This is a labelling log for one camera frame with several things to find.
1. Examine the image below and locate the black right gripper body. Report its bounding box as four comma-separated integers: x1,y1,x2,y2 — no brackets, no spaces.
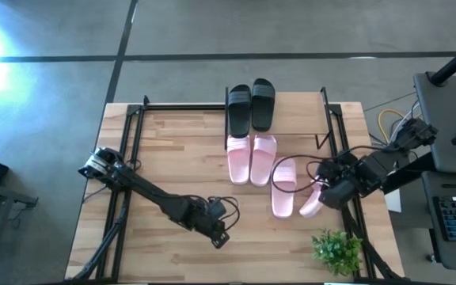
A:
317,152,366,187

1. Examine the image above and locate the yellow cable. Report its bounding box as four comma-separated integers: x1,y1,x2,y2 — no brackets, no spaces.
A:
377,108,407,144

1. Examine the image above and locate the black metal rig frame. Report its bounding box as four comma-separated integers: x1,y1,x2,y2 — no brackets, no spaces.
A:
67,87,405,284

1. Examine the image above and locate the black round pole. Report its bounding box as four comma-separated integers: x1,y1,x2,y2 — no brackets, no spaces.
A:
427,37,456,87

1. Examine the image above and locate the wooden shelf with black frame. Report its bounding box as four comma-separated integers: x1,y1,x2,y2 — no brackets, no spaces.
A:
223,86,332,151

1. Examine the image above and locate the black left wrist camera cable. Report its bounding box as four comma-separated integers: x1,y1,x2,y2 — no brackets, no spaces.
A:
180,193,241,234

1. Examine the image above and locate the grey side table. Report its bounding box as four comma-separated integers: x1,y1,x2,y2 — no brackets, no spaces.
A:
412,70,456,175

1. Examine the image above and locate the black rubber slide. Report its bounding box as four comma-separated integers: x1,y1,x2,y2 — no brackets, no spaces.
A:
250,78,276,133
226,83,253,139

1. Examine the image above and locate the pink rubber slide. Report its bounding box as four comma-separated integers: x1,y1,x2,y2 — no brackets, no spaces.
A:
226,135,252,186
249,134,279,188
298,180,326,219
270,157,298,220

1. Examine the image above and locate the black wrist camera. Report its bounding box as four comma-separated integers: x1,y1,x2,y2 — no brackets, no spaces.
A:
206,196,228,219
317,181,352,211

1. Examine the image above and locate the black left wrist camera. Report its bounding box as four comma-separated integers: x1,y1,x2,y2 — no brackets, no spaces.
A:
206,196,228,219

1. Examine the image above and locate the small green artificial plant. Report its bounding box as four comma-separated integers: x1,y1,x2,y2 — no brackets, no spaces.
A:
310,226,364,277

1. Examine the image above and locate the white paper sheet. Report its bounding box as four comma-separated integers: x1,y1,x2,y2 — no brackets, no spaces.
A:
383,185,403,215

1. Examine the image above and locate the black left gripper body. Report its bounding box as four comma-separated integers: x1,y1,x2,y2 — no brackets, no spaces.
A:
186,205,223,238

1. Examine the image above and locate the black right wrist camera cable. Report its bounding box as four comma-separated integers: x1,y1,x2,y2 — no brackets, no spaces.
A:
270,145,390,195

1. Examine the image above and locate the dark grey desk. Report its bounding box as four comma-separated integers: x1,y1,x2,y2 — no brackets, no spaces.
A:
420,170,456,274

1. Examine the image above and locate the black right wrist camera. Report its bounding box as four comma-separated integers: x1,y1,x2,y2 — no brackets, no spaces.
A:
317,181,352,211

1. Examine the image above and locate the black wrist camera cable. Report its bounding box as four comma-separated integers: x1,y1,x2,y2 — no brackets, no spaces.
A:
270,145,390,195
180,193,241,234

